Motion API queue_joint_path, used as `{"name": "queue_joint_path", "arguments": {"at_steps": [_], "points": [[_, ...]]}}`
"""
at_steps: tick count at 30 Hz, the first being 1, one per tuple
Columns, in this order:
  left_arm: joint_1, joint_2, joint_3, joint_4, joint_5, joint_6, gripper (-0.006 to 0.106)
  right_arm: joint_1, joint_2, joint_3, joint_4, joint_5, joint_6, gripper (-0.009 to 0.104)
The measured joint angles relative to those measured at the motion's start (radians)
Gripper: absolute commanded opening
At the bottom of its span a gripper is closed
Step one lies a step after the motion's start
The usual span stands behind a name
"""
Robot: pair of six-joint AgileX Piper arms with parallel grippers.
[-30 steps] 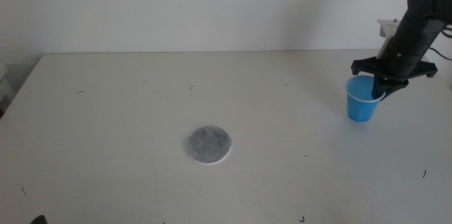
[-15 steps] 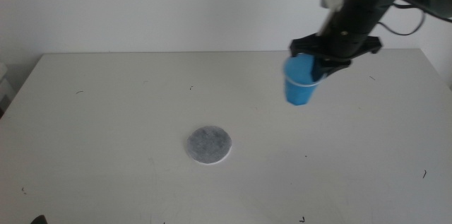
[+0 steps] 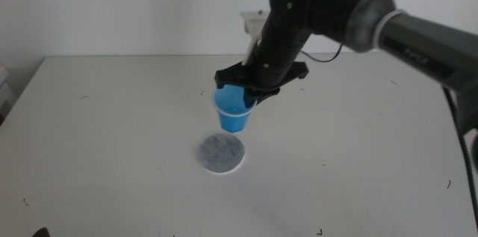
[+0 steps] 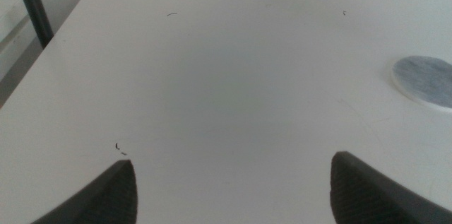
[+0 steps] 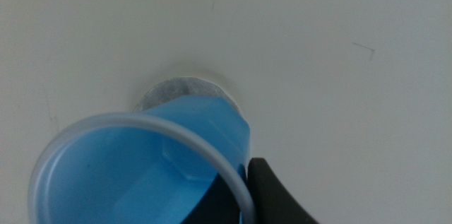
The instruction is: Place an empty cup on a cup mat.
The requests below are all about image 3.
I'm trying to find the thin black camera cable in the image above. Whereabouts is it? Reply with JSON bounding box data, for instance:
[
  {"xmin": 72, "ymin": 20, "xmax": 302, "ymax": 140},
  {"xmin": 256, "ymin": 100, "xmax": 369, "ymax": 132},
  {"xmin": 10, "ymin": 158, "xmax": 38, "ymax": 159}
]
[{"xmin": 299, "ymin": 0, "xmax": 356, "ymax": 64}]

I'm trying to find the grey round cup mat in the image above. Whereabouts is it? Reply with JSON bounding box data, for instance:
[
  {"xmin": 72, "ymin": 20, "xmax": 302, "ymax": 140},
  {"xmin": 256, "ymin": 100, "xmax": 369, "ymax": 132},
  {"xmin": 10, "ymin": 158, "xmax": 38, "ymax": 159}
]
[{"xmin": 196, "ymin": 132, "xmax": 247, "ymax": 175}]

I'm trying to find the blue plastic cup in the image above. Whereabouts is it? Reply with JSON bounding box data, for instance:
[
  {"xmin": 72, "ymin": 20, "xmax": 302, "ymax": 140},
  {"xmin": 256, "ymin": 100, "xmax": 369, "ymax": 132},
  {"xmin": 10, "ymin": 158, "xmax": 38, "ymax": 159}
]
[{"xmin": 211, "ymin": 84, "xmax": 258, "ymax": 135}]

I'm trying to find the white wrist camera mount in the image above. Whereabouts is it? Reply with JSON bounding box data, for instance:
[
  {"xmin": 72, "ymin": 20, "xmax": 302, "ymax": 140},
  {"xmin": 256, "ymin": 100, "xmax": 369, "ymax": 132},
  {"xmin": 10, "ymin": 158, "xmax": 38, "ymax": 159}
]
[{"xmin": 240, "ymin": 10, "xmax": 270, "ymax": 67}]

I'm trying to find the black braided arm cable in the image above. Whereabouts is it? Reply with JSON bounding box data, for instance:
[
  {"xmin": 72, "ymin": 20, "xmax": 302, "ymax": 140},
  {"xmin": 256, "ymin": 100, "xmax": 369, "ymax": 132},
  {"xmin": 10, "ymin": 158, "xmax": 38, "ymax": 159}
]
[{"xmin": 441, "ymin": 84, "xmax": 478, "ymax": 227}]

